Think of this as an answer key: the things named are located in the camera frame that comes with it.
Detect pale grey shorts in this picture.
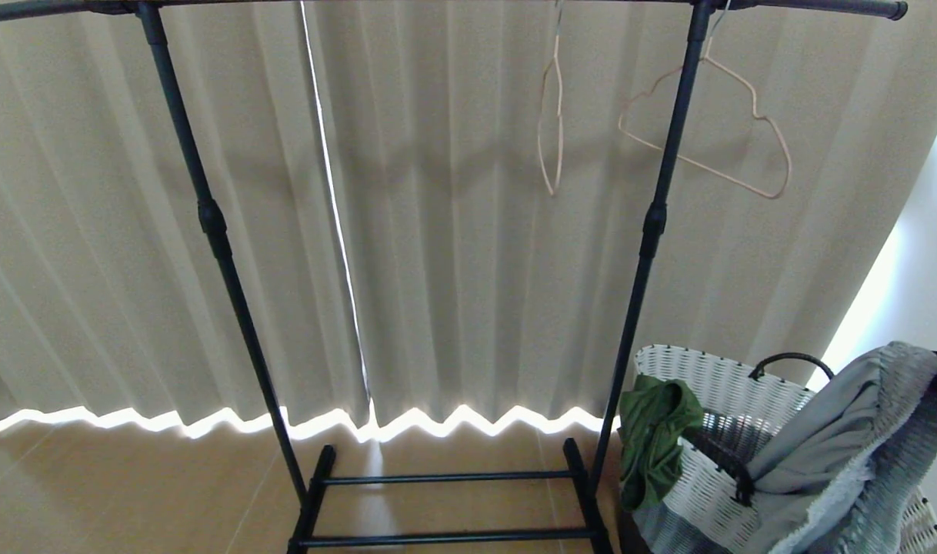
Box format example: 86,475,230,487
745,341,937,554

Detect black clothes rack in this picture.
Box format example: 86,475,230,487
0,0,909,554

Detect white laundry basket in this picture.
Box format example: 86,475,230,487
630,344,937,554

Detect beige curtain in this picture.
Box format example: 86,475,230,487
0,0,937,444

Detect green garment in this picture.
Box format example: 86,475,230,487
617,375,706,512

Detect pink clothes hanger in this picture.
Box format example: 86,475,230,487
536,0,566,198
618,0,792,201

